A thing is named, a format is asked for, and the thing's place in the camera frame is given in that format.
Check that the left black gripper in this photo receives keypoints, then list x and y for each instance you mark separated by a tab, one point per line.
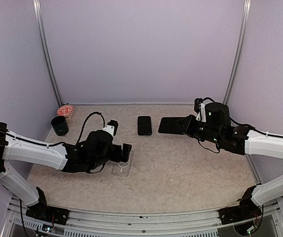
117	157

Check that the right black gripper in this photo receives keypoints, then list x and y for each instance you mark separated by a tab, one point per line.
189	121

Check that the clear magsafe phone case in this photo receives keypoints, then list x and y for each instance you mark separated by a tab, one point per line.
122	169

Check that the black phone with silver edge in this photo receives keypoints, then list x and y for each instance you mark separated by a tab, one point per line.
144	126

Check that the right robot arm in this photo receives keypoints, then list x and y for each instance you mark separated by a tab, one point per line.
214	124

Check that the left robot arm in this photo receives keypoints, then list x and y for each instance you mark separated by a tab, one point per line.
85	156

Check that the red white patterned bowl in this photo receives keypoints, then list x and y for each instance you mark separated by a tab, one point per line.
66	111

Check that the black cup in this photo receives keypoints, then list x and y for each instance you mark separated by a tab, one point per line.
59	125

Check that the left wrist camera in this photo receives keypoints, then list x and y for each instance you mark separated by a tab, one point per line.
111	127

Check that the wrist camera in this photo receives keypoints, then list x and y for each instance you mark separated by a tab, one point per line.
197	104
111	127

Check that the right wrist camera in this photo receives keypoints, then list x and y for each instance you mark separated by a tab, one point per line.
197	104

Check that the front aluminium rail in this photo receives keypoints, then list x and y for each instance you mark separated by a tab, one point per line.
83	223

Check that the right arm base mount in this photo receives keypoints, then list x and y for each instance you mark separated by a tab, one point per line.
238	213

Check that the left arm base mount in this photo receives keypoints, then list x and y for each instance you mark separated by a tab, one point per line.
54	215

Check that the right aluminium frame post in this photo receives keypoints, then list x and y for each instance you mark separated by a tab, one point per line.
238	52

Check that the aluminium frame post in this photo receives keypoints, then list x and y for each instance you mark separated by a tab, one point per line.
45	51
238	52

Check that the left aluminium frame post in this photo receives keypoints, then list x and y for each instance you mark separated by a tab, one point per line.
45	51

